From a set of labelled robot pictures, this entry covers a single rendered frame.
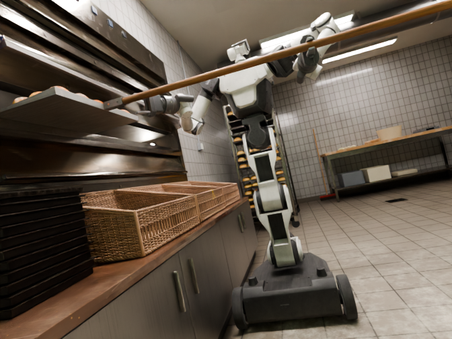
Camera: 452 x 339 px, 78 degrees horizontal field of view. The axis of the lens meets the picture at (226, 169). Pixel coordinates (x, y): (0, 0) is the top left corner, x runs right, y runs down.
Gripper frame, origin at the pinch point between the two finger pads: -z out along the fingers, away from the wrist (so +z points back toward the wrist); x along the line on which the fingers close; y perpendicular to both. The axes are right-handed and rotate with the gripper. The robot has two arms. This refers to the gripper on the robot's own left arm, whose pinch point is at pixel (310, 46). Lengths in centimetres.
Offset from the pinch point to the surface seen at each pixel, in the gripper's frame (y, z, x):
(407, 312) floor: -21, 34, 120
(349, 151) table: -87, 417, 38
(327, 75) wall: -96, 499, -125
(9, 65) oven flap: 111, -24, -18
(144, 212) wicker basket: 68, -23, 47
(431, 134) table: -217, 418, 38
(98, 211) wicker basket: 82, -28, 44
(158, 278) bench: 63, -31, 68
